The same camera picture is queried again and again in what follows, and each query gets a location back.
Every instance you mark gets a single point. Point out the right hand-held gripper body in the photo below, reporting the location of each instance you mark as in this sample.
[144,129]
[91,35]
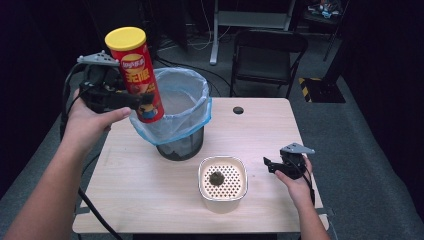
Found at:
[295,160]

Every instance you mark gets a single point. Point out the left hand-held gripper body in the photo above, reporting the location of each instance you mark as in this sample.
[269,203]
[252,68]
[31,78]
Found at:
[100,95]

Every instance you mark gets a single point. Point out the white square perforated container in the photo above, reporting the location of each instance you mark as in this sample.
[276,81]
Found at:
[222,186]

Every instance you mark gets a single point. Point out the white metal desk frame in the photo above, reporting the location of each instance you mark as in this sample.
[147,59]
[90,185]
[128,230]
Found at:
[248,19]

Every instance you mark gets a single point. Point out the black mesh trash bin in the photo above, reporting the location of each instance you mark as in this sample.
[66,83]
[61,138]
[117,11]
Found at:
[181,146]

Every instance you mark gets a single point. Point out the cluttered dark rack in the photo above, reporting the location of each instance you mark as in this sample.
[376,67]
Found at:
[325,9]

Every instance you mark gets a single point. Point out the red chips can yellow lid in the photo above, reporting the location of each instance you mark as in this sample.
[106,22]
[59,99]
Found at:
[140,75]

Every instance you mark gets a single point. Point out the person's left hand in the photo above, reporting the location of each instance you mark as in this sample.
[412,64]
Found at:
[85,125]

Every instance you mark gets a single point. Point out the dark lump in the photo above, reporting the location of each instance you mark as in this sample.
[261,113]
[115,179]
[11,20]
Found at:
[216,178]

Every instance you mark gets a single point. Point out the black folding chair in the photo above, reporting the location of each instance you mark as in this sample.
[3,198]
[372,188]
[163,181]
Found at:
[268,60]

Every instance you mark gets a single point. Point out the translucent blue-rimmed bin bag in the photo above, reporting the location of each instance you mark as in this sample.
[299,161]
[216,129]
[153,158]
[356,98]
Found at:
[183,110]

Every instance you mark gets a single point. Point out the person's right hand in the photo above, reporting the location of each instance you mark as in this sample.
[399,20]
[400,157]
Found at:
[296,188]

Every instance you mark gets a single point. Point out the yellow black striped floor tape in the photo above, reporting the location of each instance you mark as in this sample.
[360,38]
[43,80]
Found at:
[306,89]

